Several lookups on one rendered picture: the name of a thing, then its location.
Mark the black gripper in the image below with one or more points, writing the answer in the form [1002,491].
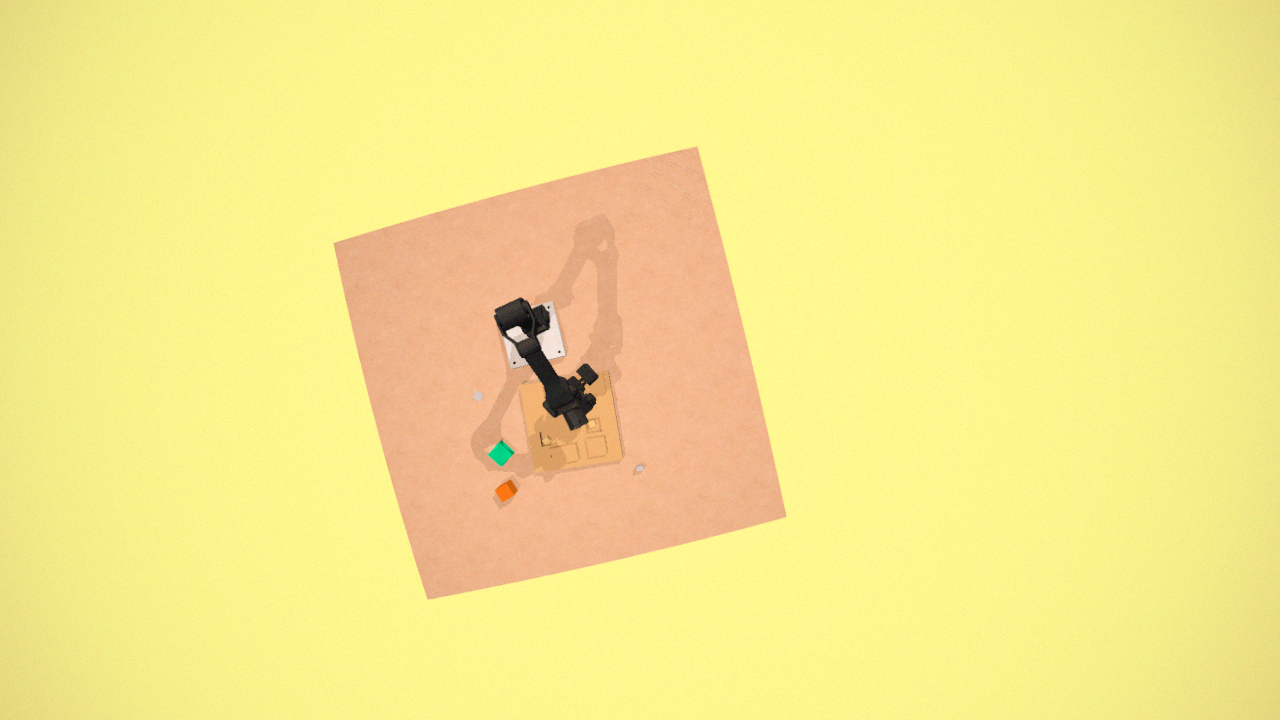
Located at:
[587,374]

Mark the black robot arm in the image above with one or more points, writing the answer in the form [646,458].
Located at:
[562,397]

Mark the orange block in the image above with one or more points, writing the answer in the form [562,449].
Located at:
[506,490]

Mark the mint green block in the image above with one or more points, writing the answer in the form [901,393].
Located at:
[501,453]

